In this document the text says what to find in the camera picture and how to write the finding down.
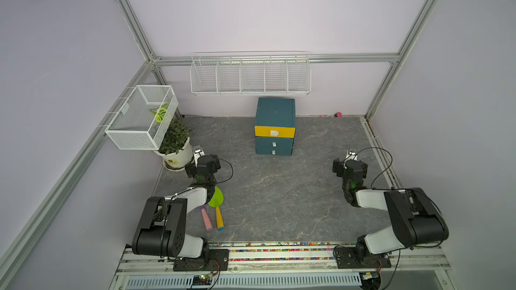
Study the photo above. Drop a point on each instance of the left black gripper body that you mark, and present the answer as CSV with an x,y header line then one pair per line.
x,y
190,168

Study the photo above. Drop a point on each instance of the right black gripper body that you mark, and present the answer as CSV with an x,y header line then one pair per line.
x,y
340,166

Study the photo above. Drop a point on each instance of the teal drawer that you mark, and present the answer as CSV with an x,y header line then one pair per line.
x,y
275,151
272,142

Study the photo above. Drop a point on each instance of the teal bottom drawer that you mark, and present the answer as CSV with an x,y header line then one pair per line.
x,y
275,151

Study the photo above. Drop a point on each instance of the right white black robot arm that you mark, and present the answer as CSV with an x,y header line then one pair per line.
x,y
414,218

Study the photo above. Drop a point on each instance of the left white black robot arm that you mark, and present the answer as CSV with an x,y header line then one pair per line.
x,y
161,228

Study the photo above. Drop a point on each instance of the teal drawer cabinet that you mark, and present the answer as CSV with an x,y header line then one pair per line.
x,y
276,112

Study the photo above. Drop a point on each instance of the green toy shovel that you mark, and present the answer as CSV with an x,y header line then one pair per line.
x,y
215,202

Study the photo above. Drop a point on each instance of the potted green plant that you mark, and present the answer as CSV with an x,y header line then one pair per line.
x,y
176,149

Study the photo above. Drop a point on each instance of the pink chalk stick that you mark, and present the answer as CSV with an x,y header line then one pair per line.
x,y
206,220

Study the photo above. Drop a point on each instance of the white mesh basket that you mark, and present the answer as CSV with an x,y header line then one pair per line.
x,y
144,117

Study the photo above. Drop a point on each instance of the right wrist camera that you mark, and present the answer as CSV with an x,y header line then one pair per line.
x,y
351,154

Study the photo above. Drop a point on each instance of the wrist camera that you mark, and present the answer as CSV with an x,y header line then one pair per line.
x,y
351,154
198,152

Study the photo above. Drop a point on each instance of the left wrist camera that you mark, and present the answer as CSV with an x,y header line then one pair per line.
x,y
198,152

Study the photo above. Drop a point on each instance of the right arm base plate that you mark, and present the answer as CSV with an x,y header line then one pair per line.
x,y
353,258

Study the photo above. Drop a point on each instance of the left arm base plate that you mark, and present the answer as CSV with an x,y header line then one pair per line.
x,y
211,260

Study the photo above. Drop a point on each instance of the white wire wall shelf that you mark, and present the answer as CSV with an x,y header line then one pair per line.
x,y
251,75

